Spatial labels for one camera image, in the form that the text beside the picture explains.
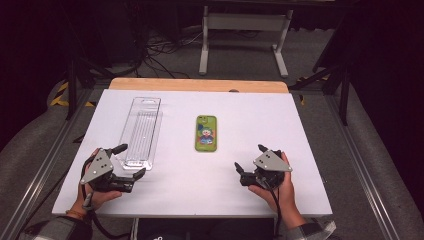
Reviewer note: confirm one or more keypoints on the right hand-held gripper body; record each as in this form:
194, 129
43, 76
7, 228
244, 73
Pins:
270, 163

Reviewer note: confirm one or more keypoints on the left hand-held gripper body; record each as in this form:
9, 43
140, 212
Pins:
98, 167

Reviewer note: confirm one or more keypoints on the clear plastic storage container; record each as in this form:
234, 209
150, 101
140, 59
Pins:
141, 133

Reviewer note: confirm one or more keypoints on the green cartoon phone case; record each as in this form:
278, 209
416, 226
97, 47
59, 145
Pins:
206, 133

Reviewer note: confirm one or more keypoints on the person's left hand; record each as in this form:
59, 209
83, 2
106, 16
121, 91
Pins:
98, 197

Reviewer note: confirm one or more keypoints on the person's right hand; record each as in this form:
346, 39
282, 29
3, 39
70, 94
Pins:
286, 196

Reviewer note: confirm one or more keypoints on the person's dark clothing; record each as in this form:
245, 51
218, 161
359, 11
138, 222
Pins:
206, 230

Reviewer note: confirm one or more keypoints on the yellow black floor tape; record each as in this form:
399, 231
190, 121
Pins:
60, 100

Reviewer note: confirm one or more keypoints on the black metal stand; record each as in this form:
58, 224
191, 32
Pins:
345, 96
71, 86

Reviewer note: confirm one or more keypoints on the metal floor rail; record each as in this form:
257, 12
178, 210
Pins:
40, 173
360, 166

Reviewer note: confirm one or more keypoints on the white metal desk frame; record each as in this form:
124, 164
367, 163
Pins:
245, 21

